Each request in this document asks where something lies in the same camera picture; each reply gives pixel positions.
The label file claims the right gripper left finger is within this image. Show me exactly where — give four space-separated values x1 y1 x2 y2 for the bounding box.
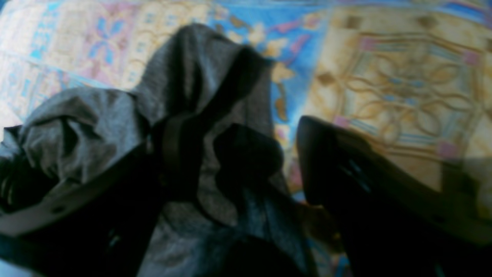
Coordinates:
1 113 204 277

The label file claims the patterned tablecloth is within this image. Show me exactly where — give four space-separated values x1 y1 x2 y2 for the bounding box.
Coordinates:
1 0 491 277

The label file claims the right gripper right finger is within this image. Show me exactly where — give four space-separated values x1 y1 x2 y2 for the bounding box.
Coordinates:
296 116 491 277

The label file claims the grey t-shirt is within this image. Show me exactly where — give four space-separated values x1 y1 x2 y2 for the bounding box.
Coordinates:
1 23 317 277

